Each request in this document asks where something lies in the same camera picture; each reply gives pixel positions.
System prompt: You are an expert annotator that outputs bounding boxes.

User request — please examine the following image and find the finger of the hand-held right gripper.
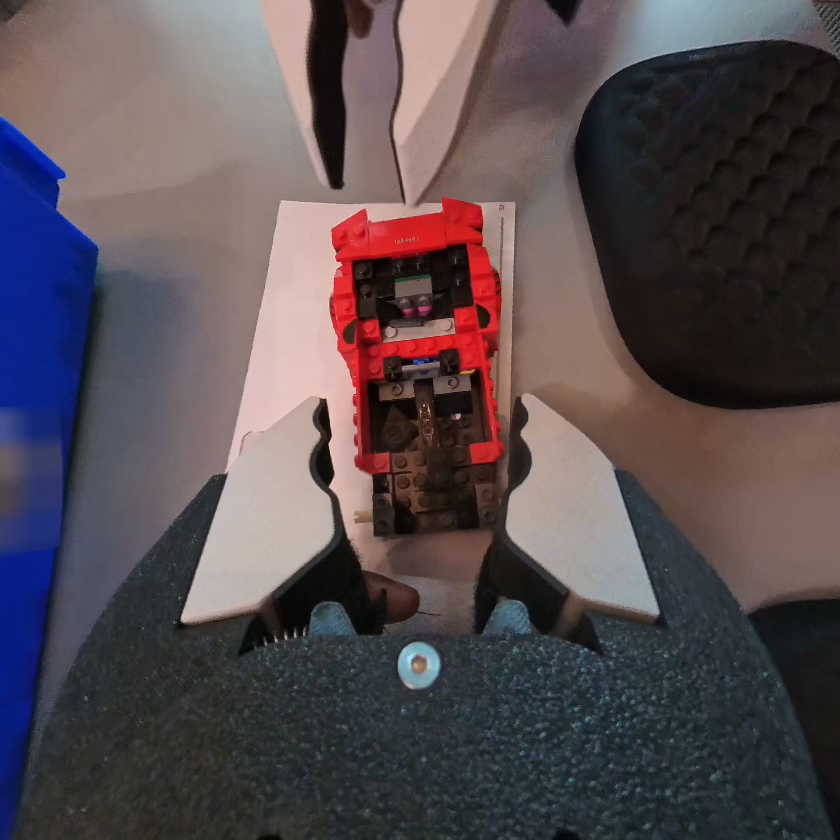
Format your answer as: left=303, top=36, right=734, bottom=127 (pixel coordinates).
left=390, top=0, right=504, bottom=208
left=260, top=0, right=349, bottom=193

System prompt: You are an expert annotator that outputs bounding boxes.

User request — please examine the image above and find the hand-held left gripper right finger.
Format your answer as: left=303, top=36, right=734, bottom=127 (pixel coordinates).
left=485, top=393, right=662, bottom=631

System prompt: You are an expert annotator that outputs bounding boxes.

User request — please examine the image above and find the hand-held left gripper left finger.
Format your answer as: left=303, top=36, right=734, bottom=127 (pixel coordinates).
left=179, top=397, right=347, bottom=630

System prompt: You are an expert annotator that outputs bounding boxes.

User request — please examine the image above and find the red and black lego car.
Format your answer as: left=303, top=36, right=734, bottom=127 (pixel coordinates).
left=329, top=199, right=510, bottom=538

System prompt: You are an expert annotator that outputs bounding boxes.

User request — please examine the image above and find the lego instruction booklet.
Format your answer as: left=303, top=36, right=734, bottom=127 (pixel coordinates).
left=226, top=196, right=519, bottom=634

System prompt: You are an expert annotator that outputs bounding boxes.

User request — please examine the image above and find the blue plastic bin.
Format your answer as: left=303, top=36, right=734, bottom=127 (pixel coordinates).
left=0, top=116, right=101, bottom=791

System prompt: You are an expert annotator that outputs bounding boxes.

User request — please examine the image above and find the black quilted chair seat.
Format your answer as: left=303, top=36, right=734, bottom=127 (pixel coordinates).
left=747, top=598, right=840, bottom=830
left=573, top=40, right=840, bottom=412

